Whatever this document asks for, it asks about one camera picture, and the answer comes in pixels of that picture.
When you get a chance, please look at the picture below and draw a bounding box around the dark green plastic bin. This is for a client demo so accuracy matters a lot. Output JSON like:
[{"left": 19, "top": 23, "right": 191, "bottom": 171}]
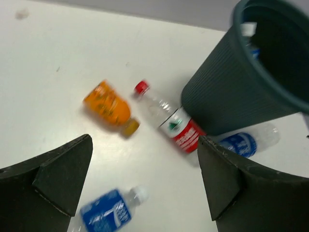
[{"left": 181, "top": 0, "right": 309, "bottom": 135}]

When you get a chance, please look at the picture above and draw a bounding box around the red label water bottle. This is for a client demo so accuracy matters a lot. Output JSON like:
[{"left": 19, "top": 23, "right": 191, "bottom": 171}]
[{"left": 134, "top": 80, "right": 206, "bottom": 167}]

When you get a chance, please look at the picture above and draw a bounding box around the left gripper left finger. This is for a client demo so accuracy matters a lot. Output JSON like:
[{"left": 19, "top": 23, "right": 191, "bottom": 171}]
[{"left": 0, "top": 134, "right": 93, "bottom": 232}]

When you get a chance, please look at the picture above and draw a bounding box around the blue label bottle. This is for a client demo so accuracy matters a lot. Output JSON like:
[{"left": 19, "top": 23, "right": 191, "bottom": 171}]
[
  {"left": 68, "top": 186, "right": 149, "bottom": 232},
  {"left": 241, "top": 22, "right": 260, "bottom": 60},
  {"left": 215, "top": 123, "right": 281, "bottom": 158}
]

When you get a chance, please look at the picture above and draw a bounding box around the orange juice bottle upper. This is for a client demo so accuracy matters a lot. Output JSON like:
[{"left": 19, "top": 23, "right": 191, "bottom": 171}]
[{"left": 83, "top": 80, "right": 140, "bottom": 138}]

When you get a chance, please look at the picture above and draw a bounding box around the blue label bottle front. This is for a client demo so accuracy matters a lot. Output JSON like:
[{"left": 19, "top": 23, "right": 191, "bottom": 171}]
[{"left": 241, "top": 22, "right": 260, "bottom": 60}]

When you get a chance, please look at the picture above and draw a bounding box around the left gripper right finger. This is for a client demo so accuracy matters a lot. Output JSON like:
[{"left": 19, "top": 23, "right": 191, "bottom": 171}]
[{"left": 197, "top": 136, "right": 309, "bottom": 232}]

